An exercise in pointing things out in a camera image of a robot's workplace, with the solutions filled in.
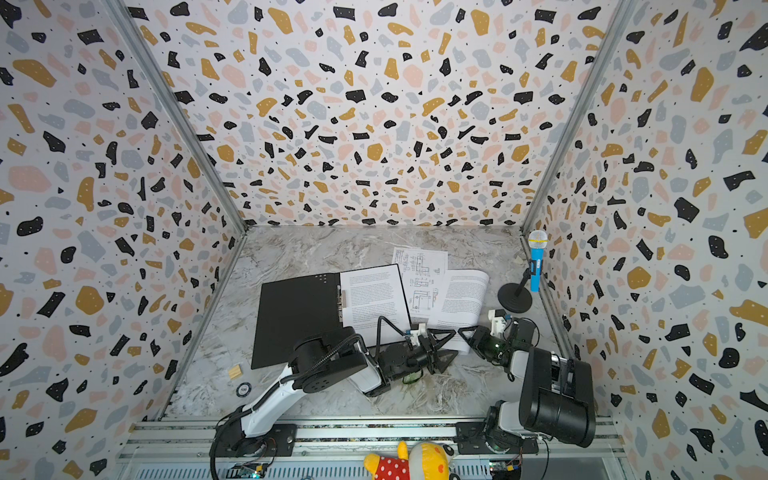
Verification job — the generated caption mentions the text paper sheet front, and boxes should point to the text paper sheet front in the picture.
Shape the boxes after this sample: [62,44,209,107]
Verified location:
[340,264,411,349]

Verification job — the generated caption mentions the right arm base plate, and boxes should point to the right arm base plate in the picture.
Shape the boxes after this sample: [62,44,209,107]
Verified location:
[454,422,539,455]

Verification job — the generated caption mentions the black corrugated cable conduit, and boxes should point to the black corrugated cable conduit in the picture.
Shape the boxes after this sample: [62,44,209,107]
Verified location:
[208,314,415,480]

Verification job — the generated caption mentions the small wooden block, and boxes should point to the small wooden block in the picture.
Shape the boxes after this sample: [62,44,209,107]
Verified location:
[228,365,243,380]

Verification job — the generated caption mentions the text paper sheet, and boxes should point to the text paper sheet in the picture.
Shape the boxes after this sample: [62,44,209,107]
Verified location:
[340,264,411,349]
[426,269,489,355]

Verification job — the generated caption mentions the aluminium mounting rail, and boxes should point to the aluminium mounting rail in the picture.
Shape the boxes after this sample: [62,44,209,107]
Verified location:
[114,416,634,479]

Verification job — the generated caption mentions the paper sheet with diagram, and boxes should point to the paper sheet with diagram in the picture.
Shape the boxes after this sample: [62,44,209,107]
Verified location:
[392,247,449,322]

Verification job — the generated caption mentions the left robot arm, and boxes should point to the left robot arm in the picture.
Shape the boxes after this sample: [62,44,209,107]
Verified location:
[209,324,458,461]

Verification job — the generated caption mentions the orange black binder folder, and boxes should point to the orange black binder folder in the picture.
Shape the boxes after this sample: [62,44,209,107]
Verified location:
[250,272,404,370]

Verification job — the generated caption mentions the text paper sheet back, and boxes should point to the text paper sheet back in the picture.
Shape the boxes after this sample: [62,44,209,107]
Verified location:
[426,269,489,355]

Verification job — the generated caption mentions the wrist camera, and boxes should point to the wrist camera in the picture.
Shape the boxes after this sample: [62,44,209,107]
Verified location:
[406,323,428,348]
[487,309,511,339]

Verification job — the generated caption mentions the yellow red plush toy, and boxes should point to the yellow red plush toy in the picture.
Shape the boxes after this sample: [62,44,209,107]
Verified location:
[363,441,456,480]

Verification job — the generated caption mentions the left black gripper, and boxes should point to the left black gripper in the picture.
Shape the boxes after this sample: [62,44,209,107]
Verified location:
[388,332,456,385]

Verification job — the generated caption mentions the blue toy microphone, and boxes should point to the blue toy microphone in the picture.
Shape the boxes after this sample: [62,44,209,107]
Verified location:
[528,230,548,293]

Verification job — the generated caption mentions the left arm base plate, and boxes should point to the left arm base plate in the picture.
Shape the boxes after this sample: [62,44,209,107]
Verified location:
[209,421,297,458]

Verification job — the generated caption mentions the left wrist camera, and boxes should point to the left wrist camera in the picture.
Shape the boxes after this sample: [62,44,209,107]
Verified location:
[406,323,428,348]

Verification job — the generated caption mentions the metal binder clip mechanism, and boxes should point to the metal binder clip mechanism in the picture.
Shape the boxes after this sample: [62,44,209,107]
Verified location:
[337,284,345,325]

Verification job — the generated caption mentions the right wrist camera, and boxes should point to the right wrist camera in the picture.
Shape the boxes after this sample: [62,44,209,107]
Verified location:
[487,309,511,339]

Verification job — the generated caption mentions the black microphone stand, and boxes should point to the black microphone stand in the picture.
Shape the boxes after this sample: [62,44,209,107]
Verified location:
[497,269,533,313]

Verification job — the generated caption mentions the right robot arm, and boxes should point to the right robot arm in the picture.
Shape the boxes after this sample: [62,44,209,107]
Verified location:
[456,310,597,454]

